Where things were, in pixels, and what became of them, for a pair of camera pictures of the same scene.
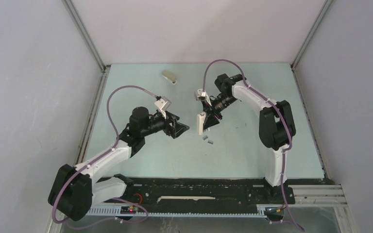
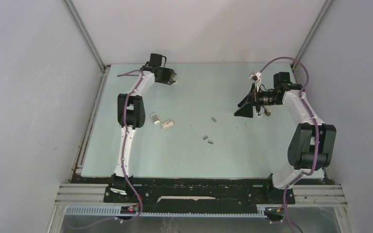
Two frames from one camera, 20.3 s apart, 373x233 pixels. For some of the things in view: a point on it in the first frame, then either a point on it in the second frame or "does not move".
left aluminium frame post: (85, 33) does not move
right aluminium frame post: (310, 35) does not move
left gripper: (177, 128) -> (168, 73)
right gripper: (211, 120) -> (246, 105)
